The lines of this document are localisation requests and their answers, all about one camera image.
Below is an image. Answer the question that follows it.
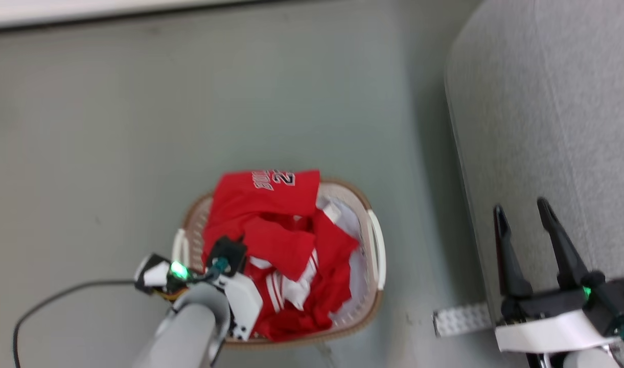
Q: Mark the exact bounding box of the red jersey with white trim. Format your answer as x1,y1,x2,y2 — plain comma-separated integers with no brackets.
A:
201,170,361,342

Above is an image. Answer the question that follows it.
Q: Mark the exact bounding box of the white wall trim strip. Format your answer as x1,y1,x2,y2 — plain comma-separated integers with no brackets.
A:
0,0,271,32

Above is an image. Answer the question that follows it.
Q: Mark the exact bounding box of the grey fabric sofa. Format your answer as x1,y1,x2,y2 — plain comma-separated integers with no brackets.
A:
444,0,624,328

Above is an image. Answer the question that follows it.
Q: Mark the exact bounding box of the thin black cable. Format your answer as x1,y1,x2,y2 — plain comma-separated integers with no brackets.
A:
12,279,138,368

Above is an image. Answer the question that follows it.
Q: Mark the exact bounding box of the white cloth basket liner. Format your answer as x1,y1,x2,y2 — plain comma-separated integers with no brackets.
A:
316,196,369,329

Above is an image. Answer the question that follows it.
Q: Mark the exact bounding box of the white basket with brown rim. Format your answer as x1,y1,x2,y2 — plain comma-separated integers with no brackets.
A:
171,178,387,350

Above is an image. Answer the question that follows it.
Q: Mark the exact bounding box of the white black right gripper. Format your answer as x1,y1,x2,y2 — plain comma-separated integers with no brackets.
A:
493,197,624,357

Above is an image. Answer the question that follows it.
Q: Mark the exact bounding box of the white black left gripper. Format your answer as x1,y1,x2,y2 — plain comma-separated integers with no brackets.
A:
134,236,264,341

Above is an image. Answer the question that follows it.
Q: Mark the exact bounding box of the white studded building plate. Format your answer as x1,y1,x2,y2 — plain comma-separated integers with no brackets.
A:
433,302,493,338

